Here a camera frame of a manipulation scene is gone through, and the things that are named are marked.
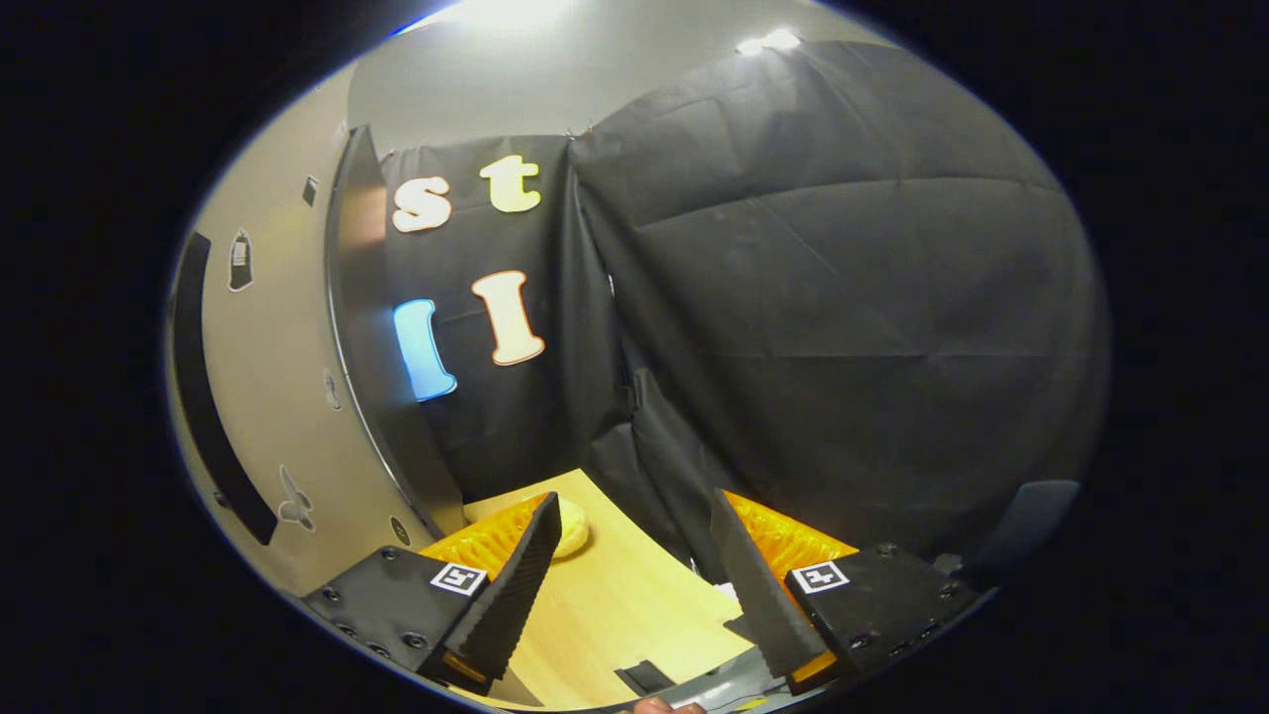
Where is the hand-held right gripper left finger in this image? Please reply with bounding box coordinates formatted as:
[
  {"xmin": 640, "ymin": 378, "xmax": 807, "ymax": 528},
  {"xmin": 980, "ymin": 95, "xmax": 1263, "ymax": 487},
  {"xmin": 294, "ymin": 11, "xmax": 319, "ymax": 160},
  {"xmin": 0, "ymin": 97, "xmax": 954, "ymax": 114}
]
[{"xmin": 302, "ymin": 491, "xmax": 563, "ymax": 695}]

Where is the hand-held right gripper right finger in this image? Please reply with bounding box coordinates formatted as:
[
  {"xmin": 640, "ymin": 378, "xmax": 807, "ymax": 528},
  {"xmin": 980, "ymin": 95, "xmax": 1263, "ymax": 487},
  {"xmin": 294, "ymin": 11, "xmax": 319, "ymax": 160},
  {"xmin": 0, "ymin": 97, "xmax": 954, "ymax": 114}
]
[{"xmin": 710, "ymin": 488, "xmax": 982, "ymax": 697}]

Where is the pale yellow round coaster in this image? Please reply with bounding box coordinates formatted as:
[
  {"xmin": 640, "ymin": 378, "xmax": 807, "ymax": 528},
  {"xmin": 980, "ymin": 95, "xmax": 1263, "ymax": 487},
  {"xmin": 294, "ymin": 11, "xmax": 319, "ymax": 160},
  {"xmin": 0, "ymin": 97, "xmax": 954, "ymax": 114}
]
[{"xmin": 550, "ymin": 496, "xmax": 591, "ymax": 559}]

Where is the black door handle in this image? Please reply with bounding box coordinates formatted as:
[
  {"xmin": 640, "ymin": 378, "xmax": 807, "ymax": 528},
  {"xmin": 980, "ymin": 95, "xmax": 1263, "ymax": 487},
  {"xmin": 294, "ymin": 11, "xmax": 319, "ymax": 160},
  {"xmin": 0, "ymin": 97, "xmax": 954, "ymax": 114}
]
[{"xmin": 171, "ymin": 231, "xmax": 279, "ymax": 546}]

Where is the small black flat object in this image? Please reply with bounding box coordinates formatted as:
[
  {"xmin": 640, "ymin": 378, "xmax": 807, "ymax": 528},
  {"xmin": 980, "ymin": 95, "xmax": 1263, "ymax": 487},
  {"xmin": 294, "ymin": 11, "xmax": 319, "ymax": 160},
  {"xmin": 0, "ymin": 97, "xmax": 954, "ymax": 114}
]
[{"xmin": 615, "ymin": 660, "xmax": 677, "ymax": 697}]

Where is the black backdrop cloth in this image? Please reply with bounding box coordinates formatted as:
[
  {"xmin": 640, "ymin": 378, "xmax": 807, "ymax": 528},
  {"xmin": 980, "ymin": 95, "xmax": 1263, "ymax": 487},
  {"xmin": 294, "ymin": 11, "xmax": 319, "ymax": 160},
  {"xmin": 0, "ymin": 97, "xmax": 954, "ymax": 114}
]
[{"xmin": 382, "ymin": 40, "xmax": 1111, "ymax": 596}]

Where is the small ceiling light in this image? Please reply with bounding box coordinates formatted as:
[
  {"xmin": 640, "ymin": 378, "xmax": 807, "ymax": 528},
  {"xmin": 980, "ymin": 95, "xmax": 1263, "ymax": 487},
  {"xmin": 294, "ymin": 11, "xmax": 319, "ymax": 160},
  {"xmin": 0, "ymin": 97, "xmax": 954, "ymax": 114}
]
[{"xmin": 734, "ymin": 28, "xmax": 804, "ymax": 57}]

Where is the long ceiling light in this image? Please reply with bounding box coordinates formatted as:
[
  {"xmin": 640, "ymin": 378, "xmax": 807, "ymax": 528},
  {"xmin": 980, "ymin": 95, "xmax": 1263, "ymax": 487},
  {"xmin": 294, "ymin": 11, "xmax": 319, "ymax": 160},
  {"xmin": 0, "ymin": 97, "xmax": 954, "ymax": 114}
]
[{"xmin": 397, "ymin": 0, "xmax": 596, "ymax": 36}]

